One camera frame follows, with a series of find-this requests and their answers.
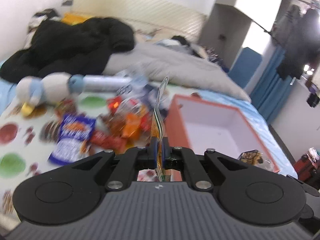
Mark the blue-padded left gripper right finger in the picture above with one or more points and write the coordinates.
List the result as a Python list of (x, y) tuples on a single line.
[(189, 164)]

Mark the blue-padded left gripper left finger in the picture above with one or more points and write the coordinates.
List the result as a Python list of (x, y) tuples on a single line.
[(129, 164)]

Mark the long red snack packet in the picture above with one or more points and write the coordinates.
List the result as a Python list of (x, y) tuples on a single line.
[(108, 142)]

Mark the green clear snack packet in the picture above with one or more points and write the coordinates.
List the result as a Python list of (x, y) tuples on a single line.
[(158, 130)]

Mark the orange snack packet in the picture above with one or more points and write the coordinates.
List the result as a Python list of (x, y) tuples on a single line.
[(134, 126)]

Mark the blue pickled cabbage snack bag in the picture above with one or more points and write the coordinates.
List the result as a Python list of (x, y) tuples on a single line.
[(73, 140)]

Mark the small red foil snack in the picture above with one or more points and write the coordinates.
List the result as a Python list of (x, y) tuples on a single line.
[(113, 104)]

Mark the brown clear meat snack packet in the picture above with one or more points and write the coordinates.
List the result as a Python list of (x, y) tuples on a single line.
[(253, 157)]

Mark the brown sticks snack packet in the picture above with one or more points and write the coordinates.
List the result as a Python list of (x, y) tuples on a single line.
[(66, 106)]

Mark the white red snack pouch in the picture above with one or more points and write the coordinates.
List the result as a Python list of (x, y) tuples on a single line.
[(129, 105)]

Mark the pink cardboard box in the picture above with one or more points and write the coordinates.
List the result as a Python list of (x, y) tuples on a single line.
[(199, 124)]

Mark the crumpled clear plastic bag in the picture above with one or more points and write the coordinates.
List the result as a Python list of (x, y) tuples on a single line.
[(138, 87)]

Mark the grey duvet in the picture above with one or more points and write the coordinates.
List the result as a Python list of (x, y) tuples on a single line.
[(157, 62)]

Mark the fruit print tablecloth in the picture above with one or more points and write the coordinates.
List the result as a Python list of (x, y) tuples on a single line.
[(27, 142)]

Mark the white cylindrical tube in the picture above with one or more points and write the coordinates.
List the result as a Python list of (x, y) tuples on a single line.
[(94, 83)]

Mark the white blue plush duck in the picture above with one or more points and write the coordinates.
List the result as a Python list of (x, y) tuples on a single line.
[(52, 89)]

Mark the clothes pile on bed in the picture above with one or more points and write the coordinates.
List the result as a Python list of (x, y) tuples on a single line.
[(181, 44)]

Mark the blue curtain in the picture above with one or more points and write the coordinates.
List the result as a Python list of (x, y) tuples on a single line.
[(271, 92)]

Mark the blue chair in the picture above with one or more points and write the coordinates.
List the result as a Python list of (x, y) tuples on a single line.
[(245, 66)]

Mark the red suitcase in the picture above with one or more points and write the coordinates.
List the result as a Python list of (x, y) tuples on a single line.
[(306, 166)]

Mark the black puffer jacket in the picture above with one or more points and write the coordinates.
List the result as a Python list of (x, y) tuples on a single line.
[(83, 48)]

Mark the cream quilted headboard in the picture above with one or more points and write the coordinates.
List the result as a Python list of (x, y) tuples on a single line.
[(148, 16)]

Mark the grey wardrobe cabinet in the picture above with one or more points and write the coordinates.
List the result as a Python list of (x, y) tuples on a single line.
[(228, 31)]

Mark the yellow garment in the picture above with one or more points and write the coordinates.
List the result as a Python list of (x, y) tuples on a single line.
[(74, 19)]

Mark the hanging clothes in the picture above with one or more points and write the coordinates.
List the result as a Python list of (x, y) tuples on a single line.
[(298, 35)]

